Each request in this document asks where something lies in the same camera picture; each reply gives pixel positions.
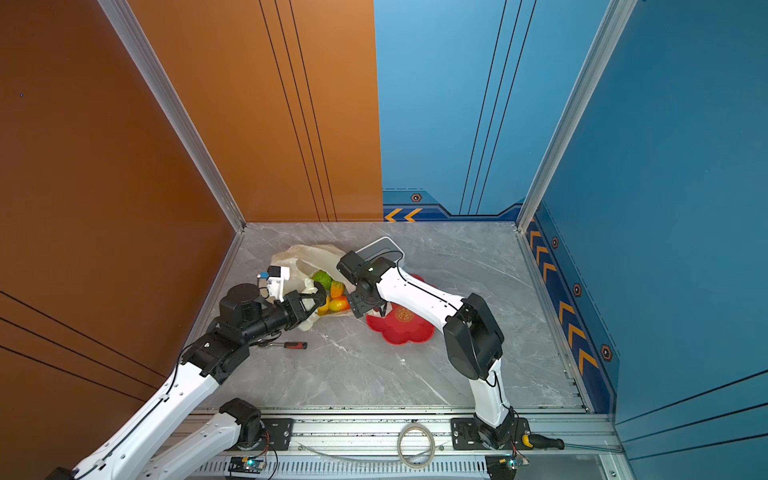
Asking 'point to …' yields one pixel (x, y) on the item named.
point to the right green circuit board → (504, 467)
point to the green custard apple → (323, 278)
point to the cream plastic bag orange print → (303, 261)
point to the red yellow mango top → (337, 289)
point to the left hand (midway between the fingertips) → (325, 296)
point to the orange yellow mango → (340, 304)
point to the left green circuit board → (246, 464)
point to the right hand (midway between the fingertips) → (368, 302)
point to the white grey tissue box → (384, 248)
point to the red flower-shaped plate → (402, 325)
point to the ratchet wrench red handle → (289, 345)
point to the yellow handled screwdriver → (540, 441)
